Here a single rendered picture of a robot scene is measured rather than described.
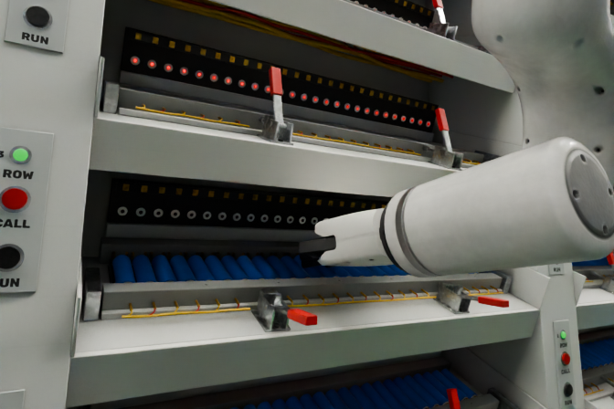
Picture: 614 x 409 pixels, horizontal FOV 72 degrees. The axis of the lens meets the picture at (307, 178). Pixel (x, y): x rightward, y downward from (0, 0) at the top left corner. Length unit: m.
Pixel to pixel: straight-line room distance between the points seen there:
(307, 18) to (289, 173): 0.19
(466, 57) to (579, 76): 0.33
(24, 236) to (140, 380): 0.15
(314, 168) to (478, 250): 0.21
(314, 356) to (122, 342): 0.19
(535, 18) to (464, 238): 0.16
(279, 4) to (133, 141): 0.23
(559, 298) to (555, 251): 0.46
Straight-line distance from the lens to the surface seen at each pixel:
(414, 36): 0.62
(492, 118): 0.80
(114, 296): 0.43
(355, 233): 0.41
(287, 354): 0.46
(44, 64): 0.41
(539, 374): 0.76
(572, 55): 0.36
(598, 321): 0.91
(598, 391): 0.99
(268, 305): 0.44
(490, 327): 0.66
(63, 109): 0.40
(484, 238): 0.33
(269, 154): 0.44
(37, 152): 0.39
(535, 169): 0.31
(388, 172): 0.53
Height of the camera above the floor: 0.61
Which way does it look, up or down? 10 degrees up
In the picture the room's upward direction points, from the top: 1 degrees clockwise
